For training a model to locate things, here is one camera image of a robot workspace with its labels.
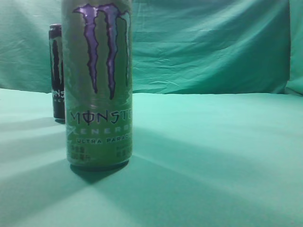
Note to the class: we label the black Monster energy can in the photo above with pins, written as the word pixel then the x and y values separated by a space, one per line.
pixel 57 73

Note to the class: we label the green fabric backdrop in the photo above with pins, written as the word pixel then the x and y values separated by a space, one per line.
pixel 179 46

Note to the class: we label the green Monster Ultra Paradise can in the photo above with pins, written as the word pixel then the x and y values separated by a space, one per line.
pixel 97 57

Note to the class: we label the green table cloth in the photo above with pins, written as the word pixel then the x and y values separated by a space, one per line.
pixel 198 161

